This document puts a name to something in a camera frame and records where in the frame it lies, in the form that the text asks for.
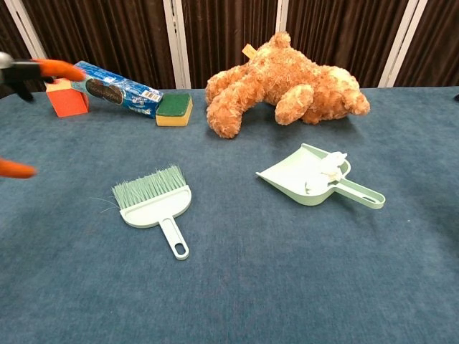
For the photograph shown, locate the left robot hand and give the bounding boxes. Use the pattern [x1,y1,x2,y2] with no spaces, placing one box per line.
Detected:
[0,52,87,179]

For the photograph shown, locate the brown pleated partition panel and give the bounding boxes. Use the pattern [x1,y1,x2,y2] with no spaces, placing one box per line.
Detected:
[5,0,191,91]
[276,0,427,89]
[379,0,459,88]
[0,0,55,100]
[163,0,290,90]

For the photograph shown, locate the blue cookie package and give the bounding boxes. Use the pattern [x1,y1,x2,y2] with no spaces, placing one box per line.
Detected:
[71,60,164,119]

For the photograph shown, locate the mint green hand broom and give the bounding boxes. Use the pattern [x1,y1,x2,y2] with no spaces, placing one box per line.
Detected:
[111,164,192,261]

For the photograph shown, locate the orange cube block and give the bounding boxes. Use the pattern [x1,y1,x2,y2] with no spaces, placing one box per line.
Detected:
[45,78,90,118]

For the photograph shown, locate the green and yellow sponge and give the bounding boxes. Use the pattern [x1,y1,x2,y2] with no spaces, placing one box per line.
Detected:
[155,92,194,128]

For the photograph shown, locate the mint green dustpan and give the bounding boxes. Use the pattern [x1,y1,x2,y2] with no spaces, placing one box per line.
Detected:
[255,143,387,210]

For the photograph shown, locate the blue table mat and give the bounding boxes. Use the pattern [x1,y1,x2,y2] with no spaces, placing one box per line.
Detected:
[0,85,459,344]

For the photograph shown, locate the brown teddy bear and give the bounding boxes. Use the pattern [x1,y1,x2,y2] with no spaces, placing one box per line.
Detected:
[204,31,371,140]

